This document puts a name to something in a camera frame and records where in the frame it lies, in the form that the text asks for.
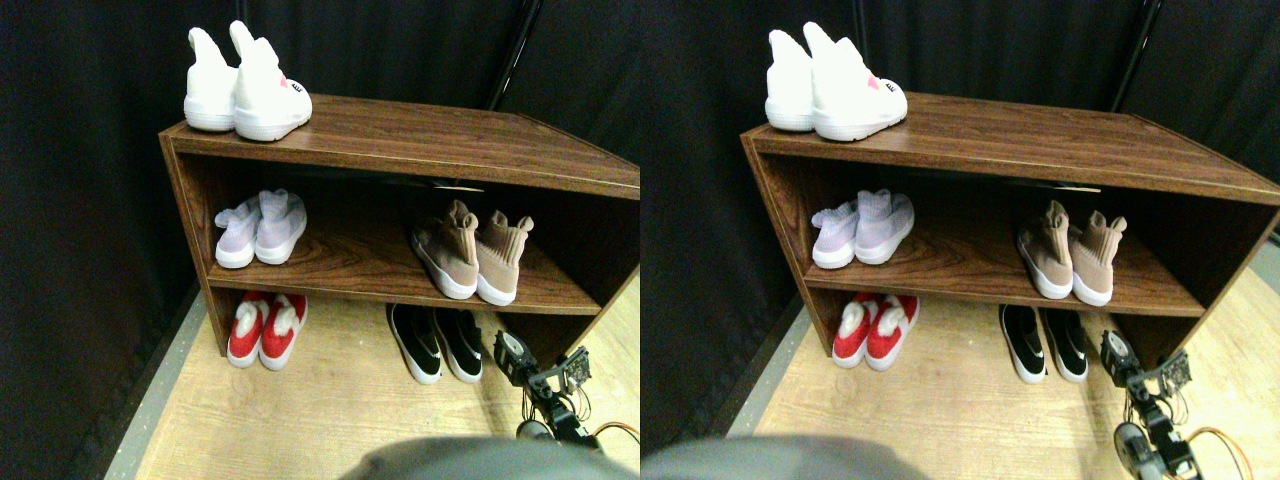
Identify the red shoe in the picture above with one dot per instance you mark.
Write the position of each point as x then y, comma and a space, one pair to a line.
888, 338
850, 342
280, 338
243, 340

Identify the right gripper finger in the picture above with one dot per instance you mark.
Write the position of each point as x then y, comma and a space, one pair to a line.
512, 355
1119, 355

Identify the white shoe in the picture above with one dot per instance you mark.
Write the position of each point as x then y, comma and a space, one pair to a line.
208, 100
790, 100
850, 105
265, 105

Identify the tan shoe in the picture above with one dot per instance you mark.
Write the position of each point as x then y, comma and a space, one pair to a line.
1095, 262
452, 250
1048, 250
502, 260

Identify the black shoe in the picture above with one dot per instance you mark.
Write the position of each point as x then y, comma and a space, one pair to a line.
460, 345
1025, 345
415, 345
1068, 348

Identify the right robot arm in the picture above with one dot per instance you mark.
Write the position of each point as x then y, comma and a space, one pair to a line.
1160, 440
560, 415

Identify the lilac shoe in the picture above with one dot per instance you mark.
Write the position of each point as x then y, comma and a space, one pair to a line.
280, 228
884, 228
237, 240
834, 242

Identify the brown shoe rack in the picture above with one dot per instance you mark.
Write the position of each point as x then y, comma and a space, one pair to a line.
1020, 135
430, 135

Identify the black curtain stand pole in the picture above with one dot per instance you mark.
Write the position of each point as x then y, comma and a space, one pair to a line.
244, 8
515, 55
1138, 55

